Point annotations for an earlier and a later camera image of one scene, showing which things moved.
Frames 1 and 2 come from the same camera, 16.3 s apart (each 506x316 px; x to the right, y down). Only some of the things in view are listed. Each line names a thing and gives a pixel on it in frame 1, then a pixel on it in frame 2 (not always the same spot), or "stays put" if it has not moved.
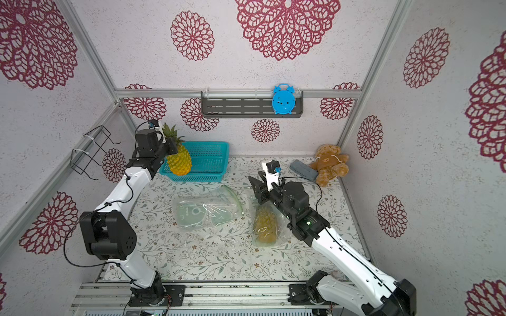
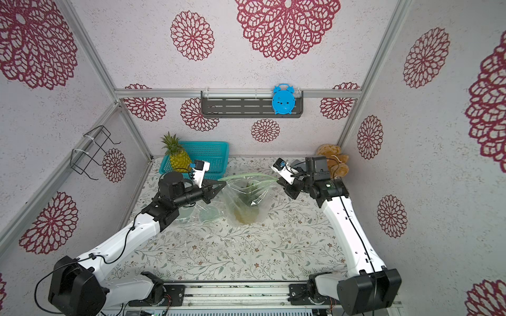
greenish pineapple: (265, 224) to (244, 210)
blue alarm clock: (283, 99) stays put
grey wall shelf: (244, 105) stays put
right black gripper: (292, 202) to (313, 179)
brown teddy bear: (329, 163) stays put
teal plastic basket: (209, 160) stays put
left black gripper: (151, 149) to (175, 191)
